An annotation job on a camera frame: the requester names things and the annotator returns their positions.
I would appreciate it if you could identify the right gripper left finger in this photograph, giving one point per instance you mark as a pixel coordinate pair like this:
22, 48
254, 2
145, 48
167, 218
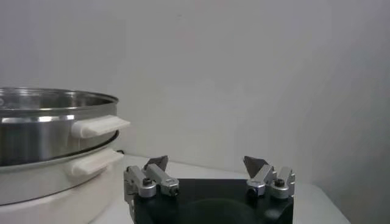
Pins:
161, 178

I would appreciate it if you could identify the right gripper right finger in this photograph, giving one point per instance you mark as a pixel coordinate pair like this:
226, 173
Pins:
263, 176

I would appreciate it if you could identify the stainless steel steamer basket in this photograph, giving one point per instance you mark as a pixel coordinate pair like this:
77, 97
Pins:
36, 137

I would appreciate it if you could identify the white electric pot base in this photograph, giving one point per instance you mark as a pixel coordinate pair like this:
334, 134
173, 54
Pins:
45, 194

